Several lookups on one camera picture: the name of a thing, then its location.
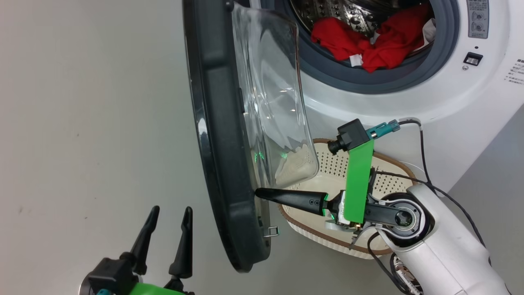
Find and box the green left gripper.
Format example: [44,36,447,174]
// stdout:
[123,206,195,295]

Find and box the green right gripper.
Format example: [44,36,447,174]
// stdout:
[255,140,375,234]

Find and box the dark grey glass washer door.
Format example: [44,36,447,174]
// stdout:
[182,0,320,273]

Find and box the red garment with white trim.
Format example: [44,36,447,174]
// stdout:
[310,3,434,73]

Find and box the cream perforated basket brown rim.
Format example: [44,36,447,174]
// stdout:
[276,138,418,259]

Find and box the grey rubber door gasket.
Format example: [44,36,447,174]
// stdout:
[260,0,460,95]

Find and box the white front-load washing machine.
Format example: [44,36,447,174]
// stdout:
[235,0,524,193]

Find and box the perforated steel washer drum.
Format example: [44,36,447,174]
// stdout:
[290,0,430,38]

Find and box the grey instruction sticker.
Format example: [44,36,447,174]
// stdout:
[467,0,490,39]

